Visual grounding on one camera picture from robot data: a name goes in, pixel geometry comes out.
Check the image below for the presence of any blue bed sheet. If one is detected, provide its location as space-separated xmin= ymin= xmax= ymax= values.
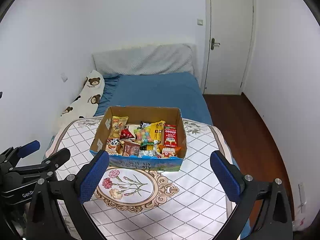
xmin=44 ymin=71 xmax=252 ymax=239

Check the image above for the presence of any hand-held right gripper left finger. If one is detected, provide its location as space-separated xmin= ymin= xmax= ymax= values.
xmin=25 ymin=150 xmax=110 ymax=240

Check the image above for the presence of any bear print pillow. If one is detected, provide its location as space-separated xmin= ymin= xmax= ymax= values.
xmin=56 ymin=70 xmax=105 ymax=133

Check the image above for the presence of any colourful candy packet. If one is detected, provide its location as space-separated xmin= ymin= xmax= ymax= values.
xmin=134 ymin=127 xmax=153 ymax=143

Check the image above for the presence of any floral checked mat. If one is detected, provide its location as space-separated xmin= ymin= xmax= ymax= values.
xmin=46 ymin=117 xmax=250 ymax=240

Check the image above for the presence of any orange snack packet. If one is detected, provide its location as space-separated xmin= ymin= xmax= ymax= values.
xmin=160 ymin=145 xmax=181 ymax=159

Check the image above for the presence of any green snack packet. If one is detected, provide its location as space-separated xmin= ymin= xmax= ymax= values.
xmin=140 ymin=141 xmax=159 ymax=152

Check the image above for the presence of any panda print snack packet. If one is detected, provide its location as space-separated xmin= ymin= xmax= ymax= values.
xmin=105 ymin=139 xmax=124 ymax=155

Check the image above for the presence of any large yellow snack packet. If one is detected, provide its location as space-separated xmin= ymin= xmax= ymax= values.
xmin=150 ymin=120 xmax=166 ymax=142

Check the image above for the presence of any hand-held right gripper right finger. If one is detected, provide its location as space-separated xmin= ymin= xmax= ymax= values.
xmin=210 ymin=150 xmax=293 ymax=240

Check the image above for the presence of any dark red snack packet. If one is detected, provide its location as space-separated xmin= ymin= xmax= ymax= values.
xmin=119 ymin=129 xmax=136 ymax=140

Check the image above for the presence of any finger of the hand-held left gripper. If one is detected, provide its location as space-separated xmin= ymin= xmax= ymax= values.
xmin=15 ymin=148 xmax=71 ymax=178
xmin=0 ymin=140 xmax=41 ymax=166

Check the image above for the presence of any white quilted headboard cushion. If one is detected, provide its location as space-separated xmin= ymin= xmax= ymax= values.
xmin=92 ymin=43 xmax=197 ymax=77

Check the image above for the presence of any brown snack packet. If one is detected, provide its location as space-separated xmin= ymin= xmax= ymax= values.
xmin=122 ymin=140 xmax=141 ymax=157

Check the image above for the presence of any white wall outlet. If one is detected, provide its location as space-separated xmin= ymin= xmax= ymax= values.
xmin=297 ymin=182 xmax=307 ymax=212

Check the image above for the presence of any yellow clear snack packet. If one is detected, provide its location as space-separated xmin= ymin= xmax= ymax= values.
xmin=112 ymin=116 xmax=129 ymax=132

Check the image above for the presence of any cardboard box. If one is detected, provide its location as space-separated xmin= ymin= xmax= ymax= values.
xmin=89 ymin=106 xmax=188 ymax=172

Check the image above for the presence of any crumpled plastic bag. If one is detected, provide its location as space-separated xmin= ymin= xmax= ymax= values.
xmin=292 ymin=216 xmax=307 ymax=232

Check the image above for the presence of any white door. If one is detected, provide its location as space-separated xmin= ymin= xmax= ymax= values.
xmin=204 ymin=0 xmax=257 ymax=95

